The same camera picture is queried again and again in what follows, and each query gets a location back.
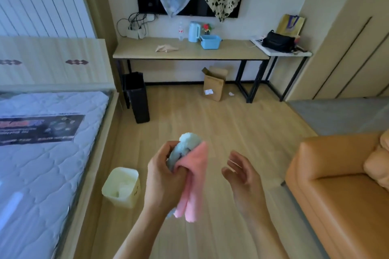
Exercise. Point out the person's left hand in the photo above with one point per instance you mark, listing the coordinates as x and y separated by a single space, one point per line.
162 181

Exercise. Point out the person's right hand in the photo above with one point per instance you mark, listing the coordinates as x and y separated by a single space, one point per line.
246 181

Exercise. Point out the person's right thumb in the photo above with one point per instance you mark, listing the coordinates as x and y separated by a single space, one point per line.
228 176

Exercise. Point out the person's left thumb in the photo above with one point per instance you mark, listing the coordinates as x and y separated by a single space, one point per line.
168 149

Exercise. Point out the light blue cloth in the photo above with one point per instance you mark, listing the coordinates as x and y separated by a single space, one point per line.
182 148

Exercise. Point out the pink cloth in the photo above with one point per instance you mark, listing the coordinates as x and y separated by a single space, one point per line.
194 183

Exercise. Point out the person's right forearm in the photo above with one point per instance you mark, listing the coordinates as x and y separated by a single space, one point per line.
264 234

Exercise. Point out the person's left forearm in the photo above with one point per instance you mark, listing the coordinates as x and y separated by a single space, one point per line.
140 234

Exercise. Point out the black waste bin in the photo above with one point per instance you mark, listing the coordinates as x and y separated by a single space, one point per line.
136 98

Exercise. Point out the cream waste bin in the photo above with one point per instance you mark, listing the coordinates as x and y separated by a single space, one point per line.
121 188

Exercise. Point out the cardboard box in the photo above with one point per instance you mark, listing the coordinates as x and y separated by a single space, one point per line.
214 84

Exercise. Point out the long wooden desk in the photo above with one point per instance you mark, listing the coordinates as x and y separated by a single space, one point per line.
188 51

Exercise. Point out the beige crumpled cloth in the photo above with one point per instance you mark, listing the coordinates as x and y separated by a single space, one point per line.
165 48

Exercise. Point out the orange leather sofa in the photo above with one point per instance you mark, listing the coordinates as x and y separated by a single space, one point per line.
337 198

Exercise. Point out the blue plastic box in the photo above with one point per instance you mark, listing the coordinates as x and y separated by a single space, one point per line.
210 42

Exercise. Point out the clear water bottle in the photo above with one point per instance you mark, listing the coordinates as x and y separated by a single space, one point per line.
180 31

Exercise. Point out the white power strip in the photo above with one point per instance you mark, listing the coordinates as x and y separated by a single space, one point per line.
135 34

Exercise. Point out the blue electric kettle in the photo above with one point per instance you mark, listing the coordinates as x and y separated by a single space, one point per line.
194 31

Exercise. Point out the small red flower pot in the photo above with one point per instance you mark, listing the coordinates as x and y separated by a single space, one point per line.
207 28

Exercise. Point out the grey rug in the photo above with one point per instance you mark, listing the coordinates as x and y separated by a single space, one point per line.
340 116

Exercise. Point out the white quilted mattress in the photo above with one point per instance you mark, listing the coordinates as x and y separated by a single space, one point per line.
42 173

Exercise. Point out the black mattress label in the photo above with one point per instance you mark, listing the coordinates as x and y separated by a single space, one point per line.
39 128

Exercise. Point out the small white side table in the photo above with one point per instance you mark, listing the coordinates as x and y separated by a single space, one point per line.
282 55

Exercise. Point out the black bag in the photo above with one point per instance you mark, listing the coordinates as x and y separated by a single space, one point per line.
278 41

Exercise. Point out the orange sofa cushion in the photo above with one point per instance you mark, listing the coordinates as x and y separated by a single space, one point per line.
378 164

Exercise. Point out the yellow paper bag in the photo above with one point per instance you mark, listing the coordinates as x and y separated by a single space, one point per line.
290 26

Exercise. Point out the wooden bed frame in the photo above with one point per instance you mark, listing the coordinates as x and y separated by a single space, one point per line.
91 158

